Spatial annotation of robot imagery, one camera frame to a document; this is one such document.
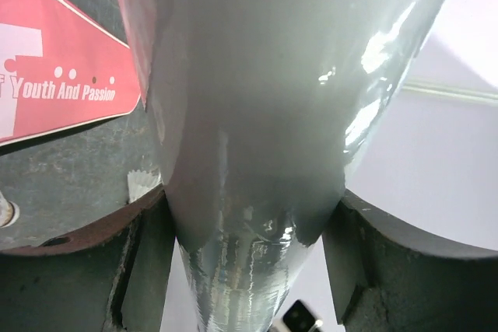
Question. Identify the white shuttlecock tube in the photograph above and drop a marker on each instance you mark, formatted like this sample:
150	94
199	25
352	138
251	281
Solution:
261	110

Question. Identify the pink racket bag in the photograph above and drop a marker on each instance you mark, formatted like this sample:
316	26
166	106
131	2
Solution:
59	70

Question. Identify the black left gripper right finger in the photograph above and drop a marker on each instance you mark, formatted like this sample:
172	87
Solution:
388	275

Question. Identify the black smartphone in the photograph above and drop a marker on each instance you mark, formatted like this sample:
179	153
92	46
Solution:
299	318

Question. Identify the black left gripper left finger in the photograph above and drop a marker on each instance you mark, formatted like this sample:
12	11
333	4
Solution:
110	275

